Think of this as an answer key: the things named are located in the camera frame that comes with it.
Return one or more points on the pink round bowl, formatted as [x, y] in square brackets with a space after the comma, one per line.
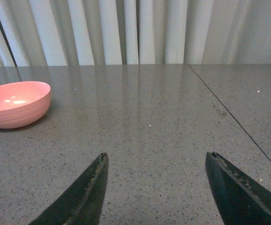
[22, 103]

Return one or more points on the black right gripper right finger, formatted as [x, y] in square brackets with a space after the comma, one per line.
[239, 199]

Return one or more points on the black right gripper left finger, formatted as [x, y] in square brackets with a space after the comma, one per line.
[81, 203]

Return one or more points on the white pleated curtain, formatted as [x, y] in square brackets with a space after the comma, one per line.
[114, 32]

